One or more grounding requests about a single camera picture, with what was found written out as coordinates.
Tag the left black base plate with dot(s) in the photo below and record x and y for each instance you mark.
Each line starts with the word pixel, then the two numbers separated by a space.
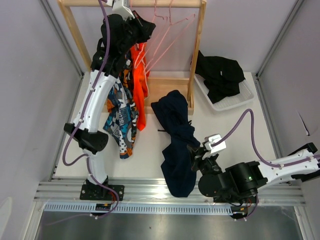
pixel 97 193

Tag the aluminium mounting rail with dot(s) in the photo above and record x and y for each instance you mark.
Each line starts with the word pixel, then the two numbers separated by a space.
pixel 155 191

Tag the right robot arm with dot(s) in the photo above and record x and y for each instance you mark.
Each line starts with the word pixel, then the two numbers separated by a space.
pixel 242 181

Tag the black shorts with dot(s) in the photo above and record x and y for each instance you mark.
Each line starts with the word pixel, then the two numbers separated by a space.
pixel 221 75

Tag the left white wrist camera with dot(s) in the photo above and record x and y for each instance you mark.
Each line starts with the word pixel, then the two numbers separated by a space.
pixel 120 7

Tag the wooden clothes rack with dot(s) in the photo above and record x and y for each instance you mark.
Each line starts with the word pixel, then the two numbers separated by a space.
pixel 160 83

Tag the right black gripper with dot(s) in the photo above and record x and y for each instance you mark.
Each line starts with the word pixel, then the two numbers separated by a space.
pixel 197 155

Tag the white plastic basket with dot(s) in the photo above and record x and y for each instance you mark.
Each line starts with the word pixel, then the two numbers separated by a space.
pixel 245 96

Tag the navy blue shorts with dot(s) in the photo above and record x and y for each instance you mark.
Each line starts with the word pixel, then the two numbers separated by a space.
pixel 171 112

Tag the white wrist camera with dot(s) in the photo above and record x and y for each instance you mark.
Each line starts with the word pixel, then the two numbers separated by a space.
pixel 120 7
pixel 213 145

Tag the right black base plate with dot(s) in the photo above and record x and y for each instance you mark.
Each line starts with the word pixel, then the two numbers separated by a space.
pixel 237 201

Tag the slotted cable duct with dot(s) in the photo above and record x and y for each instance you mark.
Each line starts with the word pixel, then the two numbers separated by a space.
pixel 127 208

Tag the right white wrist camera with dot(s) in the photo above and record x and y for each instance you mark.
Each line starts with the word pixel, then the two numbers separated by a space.
pixel 213 145

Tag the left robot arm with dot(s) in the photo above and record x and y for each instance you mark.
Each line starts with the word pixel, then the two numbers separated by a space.
pixel 107 63

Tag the orange grey camouflage shorts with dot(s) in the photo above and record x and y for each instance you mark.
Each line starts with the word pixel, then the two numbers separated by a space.
pixel 127 74

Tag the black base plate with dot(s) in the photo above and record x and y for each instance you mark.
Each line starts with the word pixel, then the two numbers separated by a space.
pixel 97 193
pixel 237 201

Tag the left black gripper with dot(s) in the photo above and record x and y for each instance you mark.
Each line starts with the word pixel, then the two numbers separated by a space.
pixel 146 28

